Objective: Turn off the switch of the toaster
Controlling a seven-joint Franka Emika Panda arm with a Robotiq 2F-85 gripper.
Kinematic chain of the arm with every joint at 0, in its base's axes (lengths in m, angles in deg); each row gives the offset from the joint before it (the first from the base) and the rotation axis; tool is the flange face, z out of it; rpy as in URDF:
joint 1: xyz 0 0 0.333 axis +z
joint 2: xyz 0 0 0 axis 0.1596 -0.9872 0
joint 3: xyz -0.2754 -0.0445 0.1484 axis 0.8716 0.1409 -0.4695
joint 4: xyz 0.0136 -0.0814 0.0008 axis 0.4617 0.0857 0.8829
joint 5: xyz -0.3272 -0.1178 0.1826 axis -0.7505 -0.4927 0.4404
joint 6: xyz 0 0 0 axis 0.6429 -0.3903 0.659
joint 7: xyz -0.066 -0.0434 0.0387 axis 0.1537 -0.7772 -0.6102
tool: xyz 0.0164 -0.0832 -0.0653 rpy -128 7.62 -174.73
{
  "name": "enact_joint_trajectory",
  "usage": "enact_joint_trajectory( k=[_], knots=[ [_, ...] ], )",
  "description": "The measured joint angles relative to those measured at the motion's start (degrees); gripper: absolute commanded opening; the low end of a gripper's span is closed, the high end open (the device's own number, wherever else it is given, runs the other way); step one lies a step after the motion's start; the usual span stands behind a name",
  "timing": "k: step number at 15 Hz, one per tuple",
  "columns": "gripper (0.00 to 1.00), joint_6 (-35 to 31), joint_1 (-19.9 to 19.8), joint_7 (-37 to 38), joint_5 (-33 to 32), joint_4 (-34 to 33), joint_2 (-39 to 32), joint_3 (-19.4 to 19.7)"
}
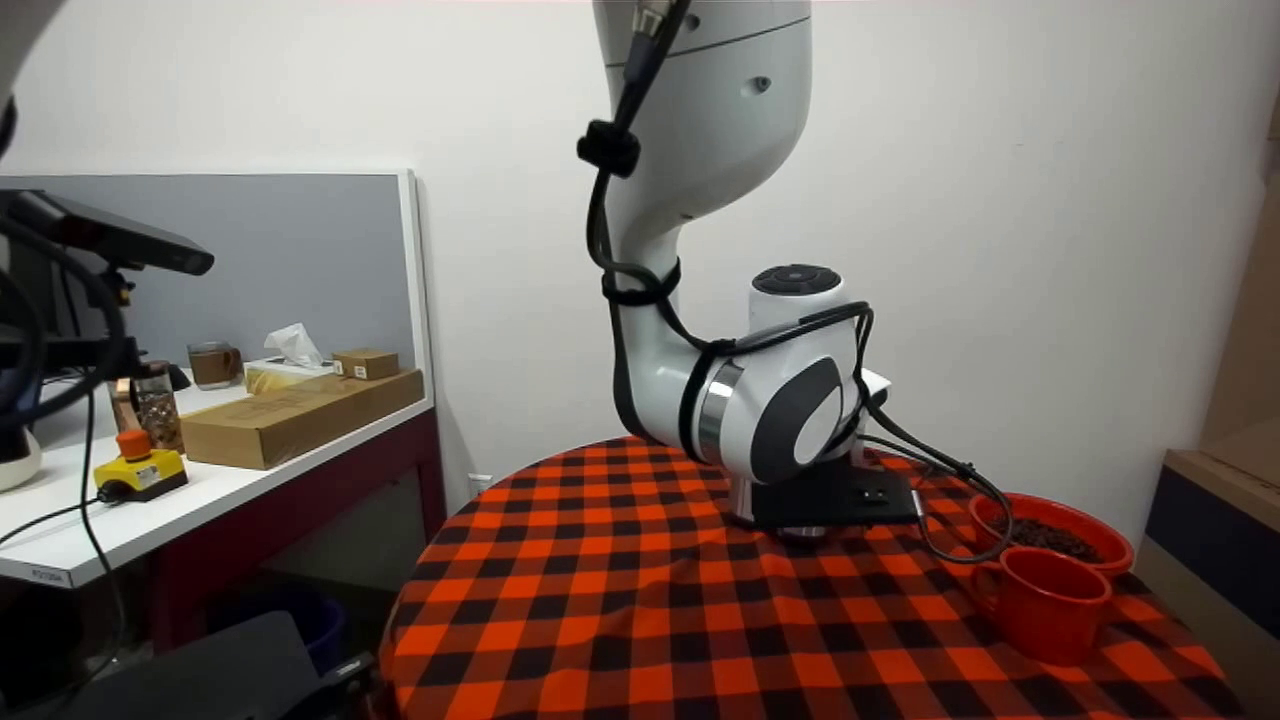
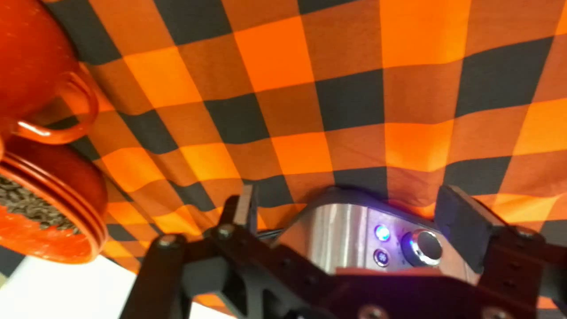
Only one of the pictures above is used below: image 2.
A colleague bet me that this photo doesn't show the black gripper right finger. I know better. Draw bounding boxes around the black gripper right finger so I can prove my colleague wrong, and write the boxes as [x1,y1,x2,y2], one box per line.
[432,183,567,319]

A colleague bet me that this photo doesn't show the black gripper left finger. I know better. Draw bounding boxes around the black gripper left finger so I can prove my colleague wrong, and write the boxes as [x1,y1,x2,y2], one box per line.
[121,183,324,319]

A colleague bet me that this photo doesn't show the silver metal cylinder device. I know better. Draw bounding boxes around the silver metal cylinder device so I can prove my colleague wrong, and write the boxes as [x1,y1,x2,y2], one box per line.
[273,184,493,280]

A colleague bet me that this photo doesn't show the red bowl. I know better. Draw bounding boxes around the red bowl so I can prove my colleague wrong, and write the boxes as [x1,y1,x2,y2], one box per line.
[0,133,110,266]

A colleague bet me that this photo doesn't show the dark coffee beans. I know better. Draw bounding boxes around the dark coffee beans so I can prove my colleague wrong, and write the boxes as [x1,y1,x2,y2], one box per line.
[0,176,82,238]

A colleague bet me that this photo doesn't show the red black plaid tablecloth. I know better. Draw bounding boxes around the red black plaid tablecloth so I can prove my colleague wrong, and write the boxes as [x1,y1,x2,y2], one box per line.
[0,0,567,316]

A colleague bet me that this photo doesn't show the red cup with handle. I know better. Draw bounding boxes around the red cup with handle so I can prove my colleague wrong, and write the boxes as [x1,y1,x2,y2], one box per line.
[0,0,101,147]

